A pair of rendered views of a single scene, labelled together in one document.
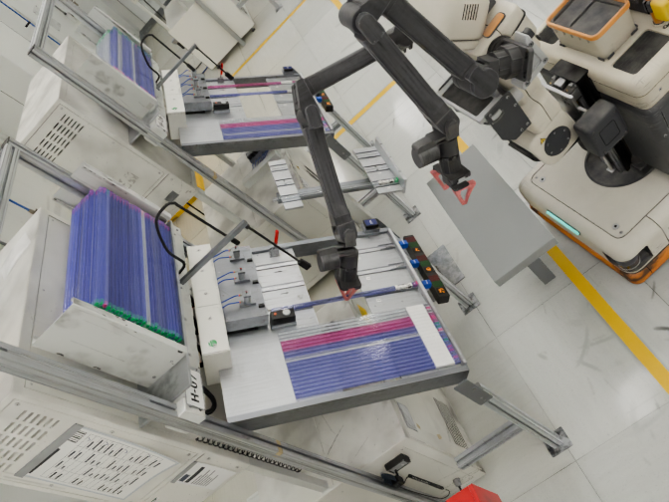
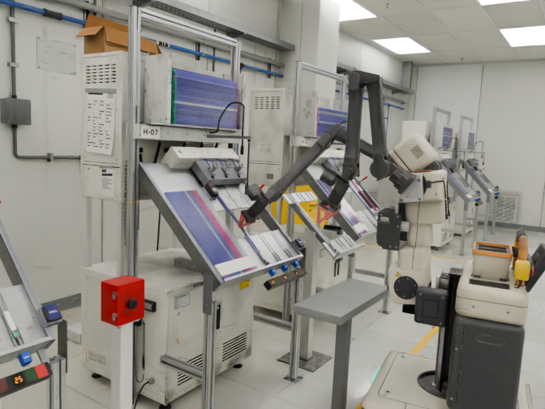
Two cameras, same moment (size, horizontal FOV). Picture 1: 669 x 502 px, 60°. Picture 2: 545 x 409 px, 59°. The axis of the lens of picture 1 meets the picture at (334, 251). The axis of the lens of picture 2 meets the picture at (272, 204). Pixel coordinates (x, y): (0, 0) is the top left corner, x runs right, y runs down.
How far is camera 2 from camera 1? 1.40 m
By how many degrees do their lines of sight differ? 34
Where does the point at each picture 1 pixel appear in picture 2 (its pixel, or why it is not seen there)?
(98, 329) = (161, 73)
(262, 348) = (188, 182)
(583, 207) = (392, 376)
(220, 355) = (174, 155)
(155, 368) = (154, 116)
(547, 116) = (411, 262)
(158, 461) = (109, 146)
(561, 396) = not seen: outside the picture
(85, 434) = (112, 98)
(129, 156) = (277, 139)
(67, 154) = (262, 111)
